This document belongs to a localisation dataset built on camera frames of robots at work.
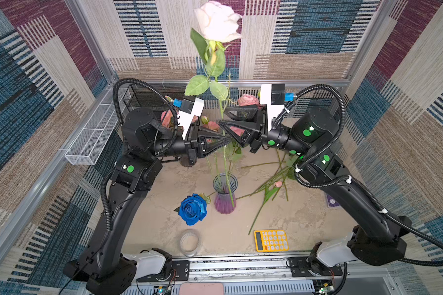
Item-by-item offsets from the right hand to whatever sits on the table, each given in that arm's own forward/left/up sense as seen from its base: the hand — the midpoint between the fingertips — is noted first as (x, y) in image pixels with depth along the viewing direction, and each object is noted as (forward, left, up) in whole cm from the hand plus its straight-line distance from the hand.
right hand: (221, 121), depth 42 cm
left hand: (-2, -2, -4) cm, 5 cm away
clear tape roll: (-11, +15, -58) cm, 61 cm away
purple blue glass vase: (+5, -1, -39) cm, 39 cm away
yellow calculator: (-12, -19, -57) cm, 61 cm away
